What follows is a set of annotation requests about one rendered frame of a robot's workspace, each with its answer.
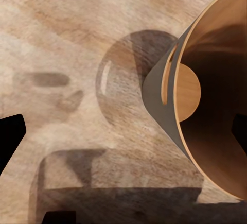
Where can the trash can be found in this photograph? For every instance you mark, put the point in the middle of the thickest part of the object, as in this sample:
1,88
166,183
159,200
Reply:
197,88

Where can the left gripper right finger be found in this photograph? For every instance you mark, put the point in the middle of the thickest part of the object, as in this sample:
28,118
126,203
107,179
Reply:
239,130

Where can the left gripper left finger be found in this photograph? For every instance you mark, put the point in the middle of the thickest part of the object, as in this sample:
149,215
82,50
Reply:
12,131

